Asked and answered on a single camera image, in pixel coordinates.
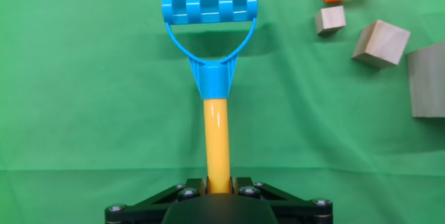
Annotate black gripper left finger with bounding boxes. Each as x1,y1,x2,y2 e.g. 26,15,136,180
104,177,209,224

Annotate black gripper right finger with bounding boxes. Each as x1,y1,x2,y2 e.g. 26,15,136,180
230,177,334,224

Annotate blue yellow toy shovel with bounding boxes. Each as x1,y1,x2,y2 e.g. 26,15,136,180
161,0,259,195

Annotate green cloth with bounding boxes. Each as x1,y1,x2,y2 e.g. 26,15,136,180
0,0,445,224

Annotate large wooden block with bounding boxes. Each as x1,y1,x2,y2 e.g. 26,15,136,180
407,40,445,119

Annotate medium wooden block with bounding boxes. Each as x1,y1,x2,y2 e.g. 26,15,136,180
351,19,412,70

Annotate small wooden block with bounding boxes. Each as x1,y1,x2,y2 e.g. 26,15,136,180
314,5,348,37

